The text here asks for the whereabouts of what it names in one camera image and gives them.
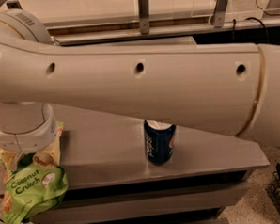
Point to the metal railing frame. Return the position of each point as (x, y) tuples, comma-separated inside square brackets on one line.
[(87, 21)]

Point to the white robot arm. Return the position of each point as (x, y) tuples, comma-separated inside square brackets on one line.
[(230, 89)]

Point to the green rice chip bag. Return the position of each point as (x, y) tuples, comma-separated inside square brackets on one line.
[(33, 183)]

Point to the blue Pepsi can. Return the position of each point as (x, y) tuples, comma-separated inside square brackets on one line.
[(159, 141)]

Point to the grey table drawer unit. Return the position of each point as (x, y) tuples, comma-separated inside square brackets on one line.
[(172, 201)]

